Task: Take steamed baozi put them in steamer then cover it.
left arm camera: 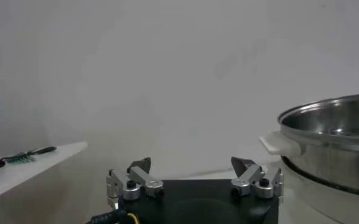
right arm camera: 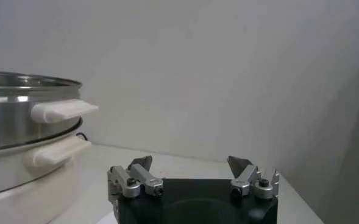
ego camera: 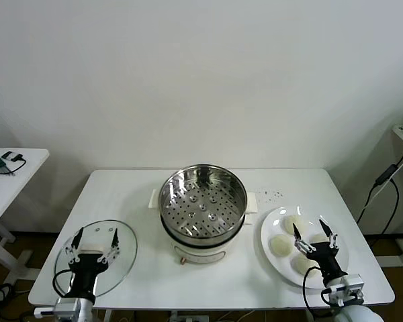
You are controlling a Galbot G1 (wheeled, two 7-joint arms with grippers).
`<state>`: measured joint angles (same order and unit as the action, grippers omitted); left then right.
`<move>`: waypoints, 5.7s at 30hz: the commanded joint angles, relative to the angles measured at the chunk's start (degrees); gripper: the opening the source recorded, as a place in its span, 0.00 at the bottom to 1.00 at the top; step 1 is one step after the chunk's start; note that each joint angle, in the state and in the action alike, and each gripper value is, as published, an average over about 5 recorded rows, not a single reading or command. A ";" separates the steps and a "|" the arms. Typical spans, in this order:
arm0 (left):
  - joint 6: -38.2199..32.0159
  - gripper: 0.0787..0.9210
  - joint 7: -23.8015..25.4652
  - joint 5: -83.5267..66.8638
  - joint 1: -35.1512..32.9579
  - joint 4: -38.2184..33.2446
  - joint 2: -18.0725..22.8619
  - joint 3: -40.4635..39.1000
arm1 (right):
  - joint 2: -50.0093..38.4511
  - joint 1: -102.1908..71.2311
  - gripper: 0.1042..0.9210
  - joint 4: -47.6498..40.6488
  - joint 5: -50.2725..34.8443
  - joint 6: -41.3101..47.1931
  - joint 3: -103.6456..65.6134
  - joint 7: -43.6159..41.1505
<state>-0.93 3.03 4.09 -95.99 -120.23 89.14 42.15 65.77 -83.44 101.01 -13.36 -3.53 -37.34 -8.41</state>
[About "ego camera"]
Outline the large white round plate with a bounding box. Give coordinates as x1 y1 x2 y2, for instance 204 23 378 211
260 205 351 289

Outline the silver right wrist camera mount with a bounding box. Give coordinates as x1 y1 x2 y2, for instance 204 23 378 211
323 273 365 308

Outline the perforated steel steamer basket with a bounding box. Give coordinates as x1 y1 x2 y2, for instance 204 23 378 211
148 163 258 243

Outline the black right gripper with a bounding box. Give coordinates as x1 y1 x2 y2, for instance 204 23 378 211
292 219 349 284

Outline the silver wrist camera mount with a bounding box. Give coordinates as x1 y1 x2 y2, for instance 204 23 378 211
33 297 82 320
323 273 365 308

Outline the black power brick cable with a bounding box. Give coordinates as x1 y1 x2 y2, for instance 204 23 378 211
355 144 403 242

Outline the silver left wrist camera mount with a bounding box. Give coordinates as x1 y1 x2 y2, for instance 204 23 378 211
33 297 82 320

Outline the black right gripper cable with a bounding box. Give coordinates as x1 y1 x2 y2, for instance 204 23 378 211
301 266 327 322

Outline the grey power strip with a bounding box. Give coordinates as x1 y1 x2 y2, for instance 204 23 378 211
169 313 211 322

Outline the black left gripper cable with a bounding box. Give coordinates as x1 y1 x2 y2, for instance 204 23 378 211
52 270 75 299

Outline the white steamed baozi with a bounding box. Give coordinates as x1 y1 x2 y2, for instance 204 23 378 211
268 234 294 258
291 254 322 276
281 215 305 235
308 233 330 246

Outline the white side table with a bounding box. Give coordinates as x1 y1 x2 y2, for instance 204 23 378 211
0 147 50 286

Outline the black floor cable bundle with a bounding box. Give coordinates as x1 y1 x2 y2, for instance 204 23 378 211
0 283 33 319

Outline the round glass pot lid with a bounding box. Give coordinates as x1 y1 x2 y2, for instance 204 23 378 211
54 219 138 298

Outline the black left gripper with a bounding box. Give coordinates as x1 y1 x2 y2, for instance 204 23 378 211
64 227 121 299

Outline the white electric cooker base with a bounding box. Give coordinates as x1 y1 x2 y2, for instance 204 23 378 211
161 209 255 266

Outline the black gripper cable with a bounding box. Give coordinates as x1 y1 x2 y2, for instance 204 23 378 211
301 266 327 322
52 270 75 299

